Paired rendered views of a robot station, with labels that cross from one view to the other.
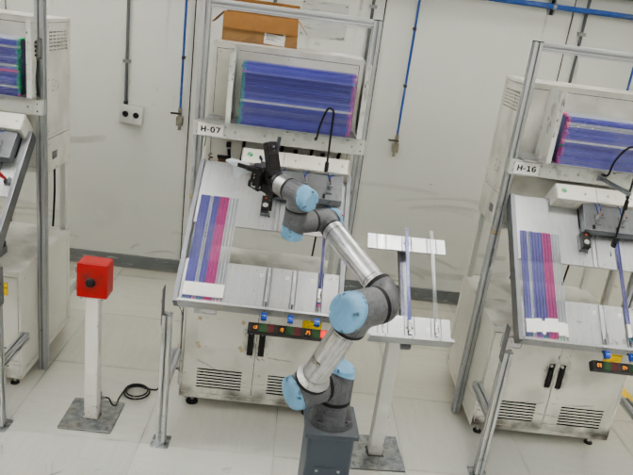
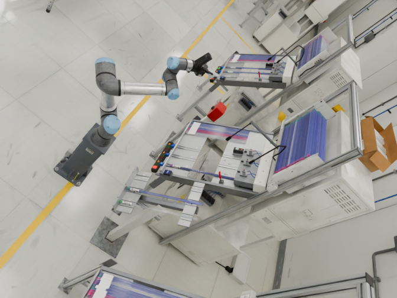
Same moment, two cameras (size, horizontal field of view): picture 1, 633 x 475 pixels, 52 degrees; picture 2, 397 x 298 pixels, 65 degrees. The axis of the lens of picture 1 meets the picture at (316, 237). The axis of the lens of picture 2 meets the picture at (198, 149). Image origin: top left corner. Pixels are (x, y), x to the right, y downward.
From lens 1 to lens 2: 2.67 m
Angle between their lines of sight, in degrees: 66
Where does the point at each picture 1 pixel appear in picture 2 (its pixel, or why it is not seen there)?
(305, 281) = (187, 163)
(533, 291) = (131, 290)
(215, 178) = (260, 137)
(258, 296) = (185, 145)
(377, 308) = (98, 67)
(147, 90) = (380, 187)
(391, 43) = not seen: outside the picture
